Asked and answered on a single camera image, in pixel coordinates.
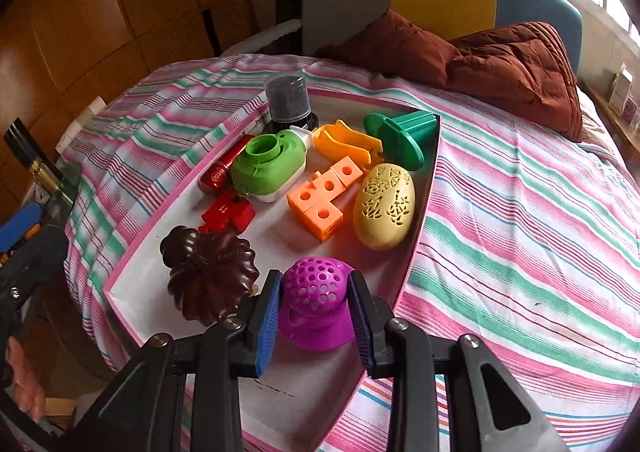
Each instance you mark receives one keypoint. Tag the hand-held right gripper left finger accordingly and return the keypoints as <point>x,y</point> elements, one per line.
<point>267,322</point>

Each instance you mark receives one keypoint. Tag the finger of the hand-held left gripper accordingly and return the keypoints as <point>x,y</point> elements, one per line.
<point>17,227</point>
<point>35,262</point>

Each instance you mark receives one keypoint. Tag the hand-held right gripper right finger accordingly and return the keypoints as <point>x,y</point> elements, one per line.
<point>361,322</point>

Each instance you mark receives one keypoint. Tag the purple perforated strainer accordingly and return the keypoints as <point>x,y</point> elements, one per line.
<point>315,292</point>

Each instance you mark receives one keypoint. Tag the brown studded massage ball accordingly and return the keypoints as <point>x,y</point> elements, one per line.
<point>210,272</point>

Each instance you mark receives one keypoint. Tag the pink and white tray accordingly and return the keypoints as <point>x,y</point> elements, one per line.
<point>300,407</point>

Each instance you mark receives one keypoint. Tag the red plastic block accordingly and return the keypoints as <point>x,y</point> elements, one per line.
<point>230,212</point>

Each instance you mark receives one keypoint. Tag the orange cube block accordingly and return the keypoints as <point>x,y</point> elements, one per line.
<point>315,212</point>

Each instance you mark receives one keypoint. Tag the yellow perforated egg case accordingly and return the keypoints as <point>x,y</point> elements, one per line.
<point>385,204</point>

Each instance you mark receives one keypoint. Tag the green plug-in device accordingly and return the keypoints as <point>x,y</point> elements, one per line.
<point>265,167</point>

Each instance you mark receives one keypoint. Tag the red tube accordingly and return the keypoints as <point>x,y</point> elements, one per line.
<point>217,174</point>

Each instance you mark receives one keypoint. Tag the orange plastic clip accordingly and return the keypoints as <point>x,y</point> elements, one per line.
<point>340,142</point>

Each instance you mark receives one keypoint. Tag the green flanged plastic piece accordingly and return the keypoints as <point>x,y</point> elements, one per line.
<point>400,132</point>

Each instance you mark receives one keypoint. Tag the black cylinder with grey cap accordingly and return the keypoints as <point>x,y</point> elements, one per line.
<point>287,102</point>

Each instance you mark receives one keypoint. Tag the person's left hand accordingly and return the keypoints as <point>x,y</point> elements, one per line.
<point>27,382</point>

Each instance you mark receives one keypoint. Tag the dark bottle with gold neck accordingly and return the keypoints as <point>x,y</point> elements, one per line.
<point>35,157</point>

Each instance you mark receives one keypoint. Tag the striped bed blanket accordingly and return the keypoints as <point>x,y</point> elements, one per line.
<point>500,212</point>

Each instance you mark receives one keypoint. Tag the wooden wardrobe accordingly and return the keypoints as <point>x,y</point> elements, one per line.
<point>100,32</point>

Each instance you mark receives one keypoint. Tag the white cloth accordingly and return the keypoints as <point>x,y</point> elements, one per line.
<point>260,39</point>

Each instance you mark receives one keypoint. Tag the brown quilted duvet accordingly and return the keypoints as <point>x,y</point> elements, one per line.
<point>500,67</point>

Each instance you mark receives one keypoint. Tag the beige pillow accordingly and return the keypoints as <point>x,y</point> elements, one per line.
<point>595,122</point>

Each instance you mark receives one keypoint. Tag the wooden side desk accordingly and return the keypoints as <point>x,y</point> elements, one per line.
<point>612,127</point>

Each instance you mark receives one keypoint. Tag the purple packet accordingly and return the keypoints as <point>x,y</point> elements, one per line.
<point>632,113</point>

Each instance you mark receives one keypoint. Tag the white carton box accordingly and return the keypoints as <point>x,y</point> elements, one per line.
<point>620,89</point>

